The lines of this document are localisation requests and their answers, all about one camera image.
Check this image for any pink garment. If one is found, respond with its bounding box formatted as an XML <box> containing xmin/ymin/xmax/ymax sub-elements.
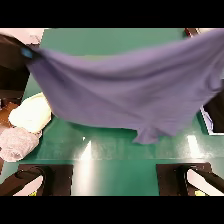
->
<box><xmin>0</xmin><ymin>126</ymin><xmax>43</xmax><ymax>163</ymax></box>

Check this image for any purple T-shirt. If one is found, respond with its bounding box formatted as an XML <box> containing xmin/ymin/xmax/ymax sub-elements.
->
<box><xmin>25</xmin><ymin>28</ymin><xmax>224</xmax><ymax>145</ymax></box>

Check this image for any cream garment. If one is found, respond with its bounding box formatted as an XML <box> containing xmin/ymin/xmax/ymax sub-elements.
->
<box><xmin>8</xmin><ymin>92</ymin><xmax>53</xmax><ymax>135</ymax></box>

